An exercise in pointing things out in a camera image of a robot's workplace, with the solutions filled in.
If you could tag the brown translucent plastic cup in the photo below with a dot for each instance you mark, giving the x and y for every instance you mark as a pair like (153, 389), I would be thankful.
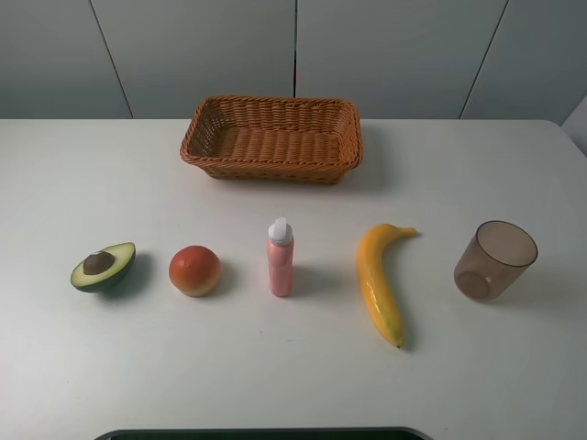
(496, 256)

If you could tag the halved avocado with pit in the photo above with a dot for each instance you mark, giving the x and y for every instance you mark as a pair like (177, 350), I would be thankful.
(104, 269)

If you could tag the red orange tomato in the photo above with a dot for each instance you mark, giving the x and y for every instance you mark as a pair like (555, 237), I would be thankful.
(195, 271)

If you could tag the yellow banana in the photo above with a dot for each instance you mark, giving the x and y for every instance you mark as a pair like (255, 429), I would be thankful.
(374, 288)

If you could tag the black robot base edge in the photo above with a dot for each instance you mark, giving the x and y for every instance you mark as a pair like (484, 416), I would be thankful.
(354, 433)

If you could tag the brown wicker basket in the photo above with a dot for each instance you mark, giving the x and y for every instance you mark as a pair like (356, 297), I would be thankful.
(315, 140)

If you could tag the pink bottle white cap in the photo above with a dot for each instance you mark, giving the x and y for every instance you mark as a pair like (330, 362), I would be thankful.
(280, 255)

